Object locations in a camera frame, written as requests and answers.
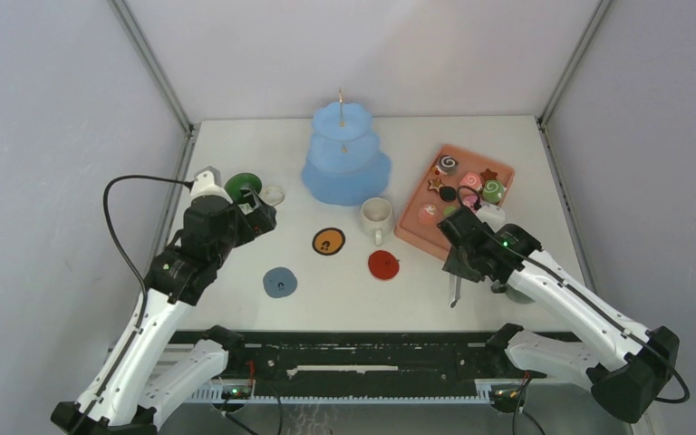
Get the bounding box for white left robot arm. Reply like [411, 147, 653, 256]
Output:
[51, 167, 276, 434]

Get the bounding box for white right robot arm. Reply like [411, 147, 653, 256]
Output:
[437, 207, 690, 424]

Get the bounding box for green-lined floral cream mug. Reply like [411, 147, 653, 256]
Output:
[224, 172, 285, 207]

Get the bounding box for pink frosted donut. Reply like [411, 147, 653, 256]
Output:
[459, 195, 481, 211]

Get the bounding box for grey speckled mug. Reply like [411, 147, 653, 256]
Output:
[505, 287, 535, 305]

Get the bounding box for green swirl roll cake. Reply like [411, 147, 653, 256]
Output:
[481, 179, 506, 205]

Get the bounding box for black sandwich cookie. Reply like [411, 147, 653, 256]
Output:
[439, 186, 458, 203]

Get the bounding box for light pink swirl roll cake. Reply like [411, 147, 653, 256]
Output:
[459, 171, 483, 193]

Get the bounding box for dark brown star cookie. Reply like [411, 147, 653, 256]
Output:
[480, 169, 498, 182]

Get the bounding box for star-shaped brown cookie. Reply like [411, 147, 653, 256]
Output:
[427, 178, 445, 195]

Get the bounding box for pink rectangular tray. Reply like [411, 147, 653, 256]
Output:
[394, 145, 516, 260]

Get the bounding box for blue-grey round coaster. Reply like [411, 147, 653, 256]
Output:
[263, 267, 298, 299]

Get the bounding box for dark chocolate swirl roll cake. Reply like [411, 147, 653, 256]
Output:
[431, 154, 459, 176]

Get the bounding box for red apple-shaped coaster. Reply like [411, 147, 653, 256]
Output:
[367, 250, 400, 281]

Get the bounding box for white speckled mug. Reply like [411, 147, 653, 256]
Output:
[361, 198, 394, 247]

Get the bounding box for orange black-rimmed coaster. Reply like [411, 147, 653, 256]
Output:
[311, 227, 346, 256]

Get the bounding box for blue three-tier cake stand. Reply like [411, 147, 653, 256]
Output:
[301, 93, 392, 207]

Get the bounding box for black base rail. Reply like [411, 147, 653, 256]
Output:
[107, 330, 643, 415]

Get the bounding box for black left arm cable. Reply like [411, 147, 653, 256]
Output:
[102, 175, 196, 332]

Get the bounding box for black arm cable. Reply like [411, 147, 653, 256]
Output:
[456, 184, 691, 404]
[102, 175, 196, 332]

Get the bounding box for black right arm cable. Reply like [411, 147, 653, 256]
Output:
[456, 184, 691, 404]

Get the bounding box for aluminium frame post left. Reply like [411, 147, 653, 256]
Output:
[108, 0, 194, 136]

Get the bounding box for aluminium frame post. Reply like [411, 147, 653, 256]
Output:
[108, 0, 194, 136]
[537, 0, 614, 131]

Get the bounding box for aluminium frame post right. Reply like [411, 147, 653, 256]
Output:
[537, 0, 614, 131]

